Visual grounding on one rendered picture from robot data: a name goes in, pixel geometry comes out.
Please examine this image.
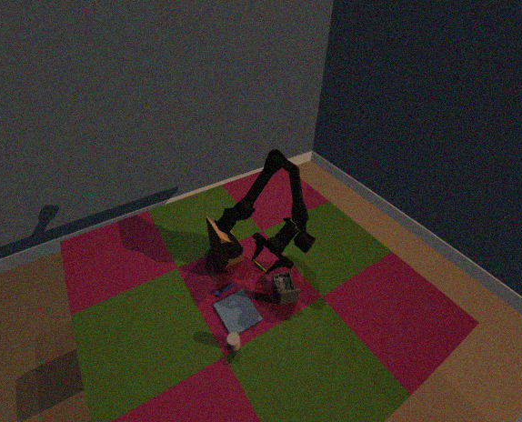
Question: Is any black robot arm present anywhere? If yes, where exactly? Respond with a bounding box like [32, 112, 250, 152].
[214, 149, 316, 254]

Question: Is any tan cylinder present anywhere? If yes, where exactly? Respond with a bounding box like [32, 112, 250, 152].
[226, 333, 241, 351]

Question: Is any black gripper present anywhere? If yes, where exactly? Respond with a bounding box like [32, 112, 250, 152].
[251, 232, 294, 275]

